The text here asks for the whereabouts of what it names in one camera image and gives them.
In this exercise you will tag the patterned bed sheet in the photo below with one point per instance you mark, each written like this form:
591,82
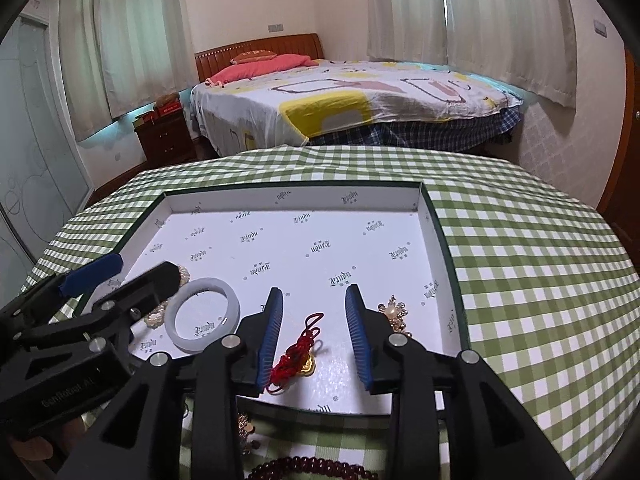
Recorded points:
375,95

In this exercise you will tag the gold pearl brooch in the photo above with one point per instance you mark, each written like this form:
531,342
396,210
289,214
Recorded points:
395,314

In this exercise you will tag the red knot gold pendant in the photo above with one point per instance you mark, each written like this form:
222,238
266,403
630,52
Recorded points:
295,355

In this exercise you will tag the brown plush toy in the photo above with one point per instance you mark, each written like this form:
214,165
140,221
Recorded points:
165,100

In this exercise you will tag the frosted glass wardrobe door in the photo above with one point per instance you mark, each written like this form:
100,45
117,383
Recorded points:
35,160

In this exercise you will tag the dark wooden nightstand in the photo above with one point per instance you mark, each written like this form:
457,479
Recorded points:
165,140

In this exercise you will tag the green checkered tablecloth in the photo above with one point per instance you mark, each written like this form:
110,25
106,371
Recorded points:
525,285

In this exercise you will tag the pink pillow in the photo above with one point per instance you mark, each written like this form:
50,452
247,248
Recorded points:
260,66

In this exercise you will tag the white box with green rim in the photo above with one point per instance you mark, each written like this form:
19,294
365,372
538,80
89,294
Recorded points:
300,240

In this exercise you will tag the white jade bangle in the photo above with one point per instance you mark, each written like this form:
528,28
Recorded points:
200,346

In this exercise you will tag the wooden headboard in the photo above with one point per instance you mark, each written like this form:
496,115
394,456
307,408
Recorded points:
280,45

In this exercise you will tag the person's left hand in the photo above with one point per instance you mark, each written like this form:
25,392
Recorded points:
35,452

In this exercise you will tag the red box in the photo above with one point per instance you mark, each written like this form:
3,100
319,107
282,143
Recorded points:
167,111

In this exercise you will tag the wide white curtain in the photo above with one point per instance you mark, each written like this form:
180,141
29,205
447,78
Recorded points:
510,25
145,35

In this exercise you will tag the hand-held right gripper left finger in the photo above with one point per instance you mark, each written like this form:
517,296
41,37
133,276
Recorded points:
272,340

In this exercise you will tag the wall switch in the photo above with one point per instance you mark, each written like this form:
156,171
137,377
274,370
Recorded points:
600,28

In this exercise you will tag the narrow white curtain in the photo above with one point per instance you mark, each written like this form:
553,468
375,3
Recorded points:
405,10
82,60

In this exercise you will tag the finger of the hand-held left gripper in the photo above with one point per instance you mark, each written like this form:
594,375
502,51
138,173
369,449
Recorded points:
90,271
150,287

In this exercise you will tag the brown wooden door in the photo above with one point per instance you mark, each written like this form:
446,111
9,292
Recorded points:
627,185

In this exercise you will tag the blue plaid bed skirt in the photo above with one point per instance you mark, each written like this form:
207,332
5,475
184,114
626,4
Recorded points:
425,135

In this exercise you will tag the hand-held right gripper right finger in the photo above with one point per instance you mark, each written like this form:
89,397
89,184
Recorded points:
357,345

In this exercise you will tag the orange cushion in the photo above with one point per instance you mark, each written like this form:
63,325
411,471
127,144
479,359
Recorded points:
252,55

